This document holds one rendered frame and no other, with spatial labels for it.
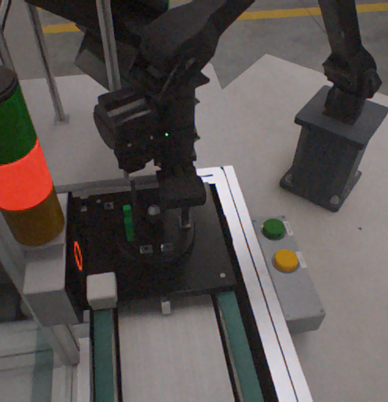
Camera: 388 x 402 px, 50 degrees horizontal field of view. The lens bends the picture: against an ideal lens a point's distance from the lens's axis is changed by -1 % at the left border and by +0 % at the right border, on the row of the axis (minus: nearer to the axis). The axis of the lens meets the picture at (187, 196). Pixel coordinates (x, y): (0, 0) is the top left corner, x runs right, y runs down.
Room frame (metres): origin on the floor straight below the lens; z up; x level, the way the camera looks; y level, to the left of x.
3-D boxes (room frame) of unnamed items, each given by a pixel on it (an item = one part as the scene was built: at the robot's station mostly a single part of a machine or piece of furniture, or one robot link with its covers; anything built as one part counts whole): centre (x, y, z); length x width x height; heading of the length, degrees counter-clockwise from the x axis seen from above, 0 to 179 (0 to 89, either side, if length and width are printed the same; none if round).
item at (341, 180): (0.70, -0.32, 0.96); 0.15 x 0.15 x 0.20; 53
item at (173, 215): (0.45, 0.06, 0.98); 0.14 x 0.14 x 0.02
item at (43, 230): (0.25, 0.14, 1.28); 0.05 x 0.05 x 0.05
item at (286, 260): (0.40, -0.17, 0.96); 0.04 x 0.04 x 0.02
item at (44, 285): (0.25, 0.14, 1.29); 0.12 x 0.05 x 0.25; 9
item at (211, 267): (0.45, 0.06, 0.96); 0.24 x 0.24 x 0.02; 9
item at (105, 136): (0.43, 0.05, 1.28); 0.12 x 0.08 x 0.11; 126
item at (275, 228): (0.47, -0.16, 0.96); 0.04 x 0.04 x 0.02
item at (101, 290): (0.34, 0.14, 0.97); 0.05 x 0.05 x 0.04; 9
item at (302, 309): (0.40, -0.17, 0.93); 0.21 x 0.07 x 0.06; 9
